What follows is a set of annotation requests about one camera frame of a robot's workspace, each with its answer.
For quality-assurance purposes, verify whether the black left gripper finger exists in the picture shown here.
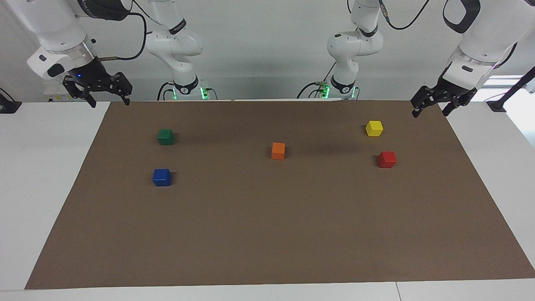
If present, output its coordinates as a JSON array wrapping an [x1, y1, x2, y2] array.
[[410, 85, 438, 119], [442, 96, 465, 117]]

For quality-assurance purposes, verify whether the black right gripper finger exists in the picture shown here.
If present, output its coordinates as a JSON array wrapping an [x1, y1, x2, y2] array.
[[110, 72, 133, 106], [62, 76, 98, 109]]

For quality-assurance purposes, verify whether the red cube block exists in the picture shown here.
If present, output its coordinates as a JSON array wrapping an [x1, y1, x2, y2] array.
[[378, 151, 397, 168]]

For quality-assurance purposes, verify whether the blue cube block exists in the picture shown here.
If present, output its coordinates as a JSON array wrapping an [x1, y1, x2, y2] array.
[[152, 168, 172, 187]]

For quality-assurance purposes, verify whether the white control box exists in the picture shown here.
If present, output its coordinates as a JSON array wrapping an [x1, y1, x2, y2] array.
[[43, 79, 84, 103]]

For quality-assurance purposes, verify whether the brown table mat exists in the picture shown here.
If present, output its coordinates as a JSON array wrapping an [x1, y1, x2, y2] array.
[[24, 99, 535, 290]]

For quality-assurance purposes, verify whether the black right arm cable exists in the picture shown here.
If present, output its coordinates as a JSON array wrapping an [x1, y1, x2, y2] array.
[[99, 0, 148, 61]]

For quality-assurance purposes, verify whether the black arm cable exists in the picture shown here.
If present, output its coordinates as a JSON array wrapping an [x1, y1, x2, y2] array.
[[378, 0, 519, 69], [99, 0, 148, 61]]

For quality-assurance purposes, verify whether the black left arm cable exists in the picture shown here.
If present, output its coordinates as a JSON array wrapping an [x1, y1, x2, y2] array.
[[378, 0, 519, 69]]

